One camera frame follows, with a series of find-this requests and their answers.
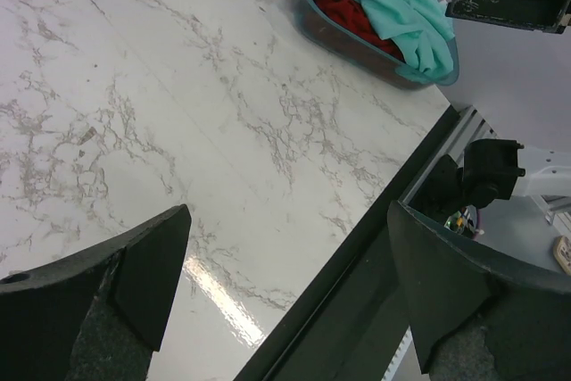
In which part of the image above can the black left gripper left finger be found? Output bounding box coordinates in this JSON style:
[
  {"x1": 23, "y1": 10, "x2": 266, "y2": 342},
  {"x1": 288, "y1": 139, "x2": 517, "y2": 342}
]
[{"x1": 1, "y1": 204, "x2": 192, "y2": 380}]

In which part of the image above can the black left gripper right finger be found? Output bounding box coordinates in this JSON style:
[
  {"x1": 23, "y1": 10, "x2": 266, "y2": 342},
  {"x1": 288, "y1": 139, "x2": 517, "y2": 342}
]
[{"x1": 387, "y1": 201, "x2": 570, "y2": 380}]

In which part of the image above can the teal t shirt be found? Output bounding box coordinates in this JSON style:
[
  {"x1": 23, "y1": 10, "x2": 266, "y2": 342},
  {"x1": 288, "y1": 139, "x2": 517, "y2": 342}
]
[{"x1": 355, "y1": 0, "x2": 454, "y2": 81}]

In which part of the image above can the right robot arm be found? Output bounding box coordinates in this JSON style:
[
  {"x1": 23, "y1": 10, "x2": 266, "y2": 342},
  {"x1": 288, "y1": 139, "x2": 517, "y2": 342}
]
[{"x1": 443, "y1": 0, "x2": 570, "y2": 207}]

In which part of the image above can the translucent blue plastic basket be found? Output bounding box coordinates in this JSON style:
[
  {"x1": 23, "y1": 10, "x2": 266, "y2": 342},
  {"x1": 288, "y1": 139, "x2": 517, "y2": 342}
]
[{"x1": 294, "y1": 0, "x2": 459, "y2": 90}]

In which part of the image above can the aluminium frame rail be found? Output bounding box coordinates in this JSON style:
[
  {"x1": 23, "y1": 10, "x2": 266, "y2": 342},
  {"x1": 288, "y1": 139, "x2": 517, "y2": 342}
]
[{"x1": 400, "y1": 106, "x2": 497, "y2": 203}]

